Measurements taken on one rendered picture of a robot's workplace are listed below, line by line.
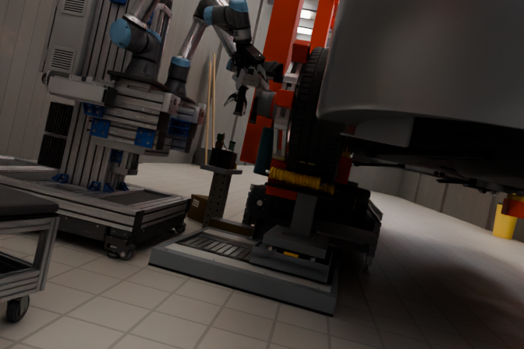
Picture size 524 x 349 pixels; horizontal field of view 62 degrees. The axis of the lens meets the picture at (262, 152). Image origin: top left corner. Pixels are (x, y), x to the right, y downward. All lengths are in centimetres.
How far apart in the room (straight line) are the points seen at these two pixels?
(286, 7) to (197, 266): 168
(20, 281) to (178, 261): 85
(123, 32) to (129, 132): 46
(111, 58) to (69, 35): 24
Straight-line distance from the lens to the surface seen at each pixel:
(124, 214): 202
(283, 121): 199
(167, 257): 201
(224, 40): 271
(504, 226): 984
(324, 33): 482
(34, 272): 133
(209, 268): 196
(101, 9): 254
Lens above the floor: 58
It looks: level
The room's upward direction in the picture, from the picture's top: 12 degrees clockwise
